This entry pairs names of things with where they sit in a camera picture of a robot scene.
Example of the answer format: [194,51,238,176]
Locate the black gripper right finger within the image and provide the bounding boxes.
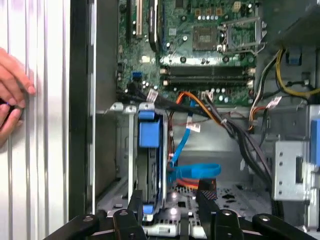
[196,189,319,240]

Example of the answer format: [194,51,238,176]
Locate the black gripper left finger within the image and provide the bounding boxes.
[44,189,145,240]

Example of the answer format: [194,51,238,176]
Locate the hard disk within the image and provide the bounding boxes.
[136,101,169,222]

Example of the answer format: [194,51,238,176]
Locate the grey metal disk bay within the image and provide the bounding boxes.
[109,101,176,226]

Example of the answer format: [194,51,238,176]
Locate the person's bare hand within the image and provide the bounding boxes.
[0,47,37,148]

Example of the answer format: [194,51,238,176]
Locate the grey optical drive cage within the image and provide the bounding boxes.
[273,104,320,240]

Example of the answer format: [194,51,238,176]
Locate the black PC case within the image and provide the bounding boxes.
[69,0,320,240]

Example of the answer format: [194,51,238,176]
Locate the blue plastic drive latch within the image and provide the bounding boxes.
[309,119,320,166]

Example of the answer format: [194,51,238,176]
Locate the black RAM slot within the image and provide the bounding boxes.
[159,66,255,77]
[161,76,255,88]

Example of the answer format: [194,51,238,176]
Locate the metal locking lever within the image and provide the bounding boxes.
[219,41,267,56]

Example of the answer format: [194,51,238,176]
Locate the green motherboard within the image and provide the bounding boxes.
[116,0,258,106]

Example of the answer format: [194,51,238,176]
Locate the CPU socket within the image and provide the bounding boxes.
[193,24,220,51]

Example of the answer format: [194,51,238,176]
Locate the metal socket cover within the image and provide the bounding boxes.
[221,17,266,55]

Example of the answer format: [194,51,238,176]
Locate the black graphics card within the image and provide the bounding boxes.
[146,0,161,52]

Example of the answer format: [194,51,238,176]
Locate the black expansion slot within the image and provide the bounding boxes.
[125,0,133,43]

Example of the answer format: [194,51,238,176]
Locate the white expansion slot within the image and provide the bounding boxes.
[134,0,144,38]

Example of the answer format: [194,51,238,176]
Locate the grey power supply unit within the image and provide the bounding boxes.
[272,0,320,48]

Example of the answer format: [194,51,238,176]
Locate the orange power wire black plug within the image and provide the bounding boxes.
[174,177,218,193]

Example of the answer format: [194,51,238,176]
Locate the black cable bundle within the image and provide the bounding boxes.
[117,89,273,186]

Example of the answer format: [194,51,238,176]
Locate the blue data wire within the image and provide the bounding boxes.
[168,99,223,185]

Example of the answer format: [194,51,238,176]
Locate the multicolour power wire bundle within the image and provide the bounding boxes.
[248,106,267,132]

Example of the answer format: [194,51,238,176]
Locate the orange flat wire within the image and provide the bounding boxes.
[176,91,226,125]

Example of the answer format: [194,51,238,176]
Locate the yellow power wires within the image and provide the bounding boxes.
[274,48,320,97]

